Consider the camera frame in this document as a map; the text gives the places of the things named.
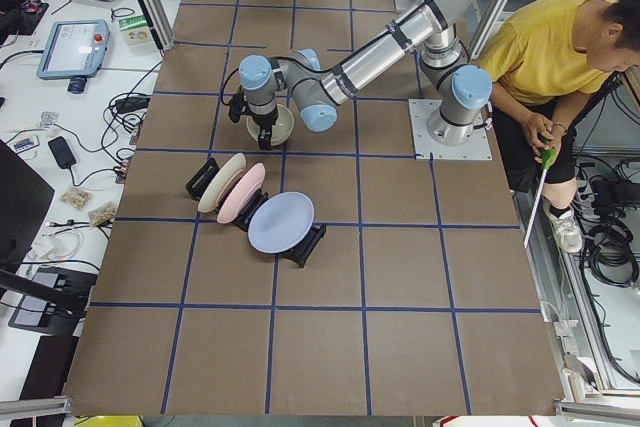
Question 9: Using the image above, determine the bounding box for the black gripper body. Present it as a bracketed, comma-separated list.
[249, 111, 278, 134]

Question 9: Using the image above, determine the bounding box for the cream ceramic bowl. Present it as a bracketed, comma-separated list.
[245, 103, 295, 150]

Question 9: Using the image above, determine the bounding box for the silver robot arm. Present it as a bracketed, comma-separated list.
[228, 0, 493, 150]

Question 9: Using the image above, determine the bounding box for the pink plate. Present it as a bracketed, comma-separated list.
[216, 163, 266, 224]

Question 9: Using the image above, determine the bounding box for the cream plate in rack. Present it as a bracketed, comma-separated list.
[197, 153, 246, 213]

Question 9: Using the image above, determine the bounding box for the lavender plate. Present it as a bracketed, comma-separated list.
[248, 192, 315, 254]

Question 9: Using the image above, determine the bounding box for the green white carton box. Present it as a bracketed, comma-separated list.
[118, 15, 153, 45]

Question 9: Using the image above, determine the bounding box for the black phone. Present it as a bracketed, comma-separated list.
[48, 136, 77, 169]

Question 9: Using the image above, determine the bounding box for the near blue teach pendant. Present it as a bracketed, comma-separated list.
[37, 19, 110, 80]

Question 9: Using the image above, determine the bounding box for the black monitor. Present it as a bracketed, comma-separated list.
[0, 142, 54, 273]

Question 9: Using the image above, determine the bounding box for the person in yellow shirt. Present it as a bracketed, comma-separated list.
[477, 0, 639, 253]

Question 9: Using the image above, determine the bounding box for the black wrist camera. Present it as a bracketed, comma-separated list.
[228, 87, 249, 123]

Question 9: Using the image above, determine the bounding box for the green handled tool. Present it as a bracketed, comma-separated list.
[523, 134, 556, 248]

